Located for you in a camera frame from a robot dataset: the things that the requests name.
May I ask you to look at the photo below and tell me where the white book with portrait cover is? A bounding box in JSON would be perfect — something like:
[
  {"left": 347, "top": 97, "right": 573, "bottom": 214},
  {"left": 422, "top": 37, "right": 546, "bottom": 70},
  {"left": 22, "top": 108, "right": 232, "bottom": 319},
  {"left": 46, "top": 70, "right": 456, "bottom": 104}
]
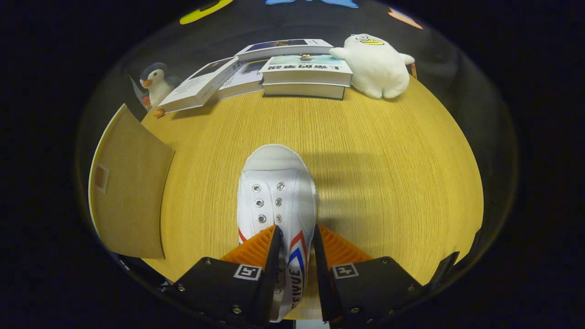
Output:
[{"left": 159, "top": 56, "right": 243, "bottom": 114}]

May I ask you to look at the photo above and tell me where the white duck plush toy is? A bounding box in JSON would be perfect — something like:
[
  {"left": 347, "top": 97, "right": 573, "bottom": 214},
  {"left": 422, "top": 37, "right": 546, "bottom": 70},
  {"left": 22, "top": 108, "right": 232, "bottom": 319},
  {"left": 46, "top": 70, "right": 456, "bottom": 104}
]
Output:
[{"left": 329, "top": 33, "right": 415, "bottom": 100}]

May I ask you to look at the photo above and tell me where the white book with blue picture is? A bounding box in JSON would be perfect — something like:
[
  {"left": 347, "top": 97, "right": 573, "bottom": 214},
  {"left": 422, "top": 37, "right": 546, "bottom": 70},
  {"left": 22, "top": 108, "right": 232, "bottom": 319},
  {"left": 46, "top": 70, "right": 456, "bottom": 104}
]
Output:
[{"left": 235, "top": 39, "right": 334, "bottom": 62}]

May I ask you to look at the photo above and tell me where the thick white book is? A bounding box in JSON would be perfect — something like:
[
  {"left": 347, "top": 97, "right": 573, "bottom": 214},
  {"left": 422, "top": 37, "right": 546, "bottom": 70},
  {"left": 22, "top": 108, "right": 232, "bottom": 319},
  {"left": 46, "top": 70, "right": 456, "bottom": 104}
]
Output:
[{"left": 262, "top": 82, "right": 346, "bottom": 100}]

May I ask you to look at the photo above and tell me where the teal cover book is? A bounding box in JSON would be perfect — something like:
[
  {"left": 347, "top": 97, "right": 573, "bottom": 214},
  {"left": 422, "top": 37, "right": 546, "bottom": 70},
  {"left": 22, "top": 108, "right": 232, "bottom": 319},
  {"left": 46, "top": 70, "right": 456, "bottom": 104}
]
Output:
[{"left": 259, "top": 55, "right": 353, "bottom": 86}]

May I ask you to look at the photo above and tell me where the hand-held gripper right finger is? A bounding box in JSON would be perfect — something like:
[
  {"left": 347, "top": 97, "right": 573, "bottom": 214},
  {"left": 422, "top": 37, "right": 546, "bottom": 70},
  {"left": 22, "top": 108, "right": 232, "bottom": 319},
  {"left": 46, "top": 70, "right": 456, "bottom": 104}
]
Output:
[{"left": 312, "top": 224, "right": 429, "bottom": 325}]

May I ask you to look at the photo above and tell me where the thin white text booklet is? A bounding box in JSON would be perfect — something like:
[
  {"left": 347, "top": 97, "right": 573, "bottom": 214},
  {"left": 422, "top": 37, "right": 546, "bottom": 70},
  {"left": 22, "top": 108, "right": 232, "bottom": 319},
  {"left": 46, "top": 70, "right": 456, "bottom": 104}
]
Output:
[{"left": 217, "top": 59, "right": 268, "bottom": 100}]

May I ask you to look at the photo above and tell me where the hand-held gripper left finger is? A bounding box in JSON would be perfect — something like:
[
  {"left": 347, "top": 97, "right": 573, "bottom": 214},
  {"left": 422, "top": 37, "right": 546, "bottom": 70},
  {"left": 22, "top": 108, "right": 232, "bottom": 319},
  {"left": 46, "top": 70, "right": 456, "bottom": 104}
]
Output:
[{"left": 160, "top": 225, "right": 284, "bottom": 327}]

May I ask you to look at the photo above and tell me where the white canvas shoe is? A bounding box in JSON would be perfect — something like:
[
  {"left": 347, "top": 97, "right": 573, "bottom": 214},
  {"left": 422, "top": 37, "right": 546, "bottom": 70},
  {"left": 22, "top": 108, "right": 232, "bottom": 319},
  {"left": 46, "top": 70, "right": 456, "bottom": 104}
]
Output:
[{"left": 237, "top": 144, "right": 318, "bottom": 323}]

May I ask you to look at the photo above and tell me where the penguin plush toy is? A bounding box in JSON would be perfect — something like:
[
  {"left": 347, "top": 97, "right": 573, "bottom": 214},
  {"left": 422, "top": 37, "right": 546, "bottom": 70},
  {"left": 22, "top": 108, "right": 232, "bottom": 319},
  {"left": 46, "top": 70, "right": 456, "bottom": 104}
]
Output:
[{"left": 139, "top": 63, "right": 175, "bottom": 118}]

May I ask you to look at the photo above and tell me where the beige fabric storage box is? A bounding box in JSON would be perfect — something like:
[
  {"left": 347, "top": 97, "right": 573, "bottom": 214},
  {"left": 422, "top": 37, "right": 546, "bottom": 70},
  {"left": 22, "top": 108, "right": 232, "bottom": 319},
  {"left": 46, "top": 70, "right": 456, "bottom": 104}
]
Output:
[{"left": 88, "top": 104, "right": 175, "bottom": 260}]

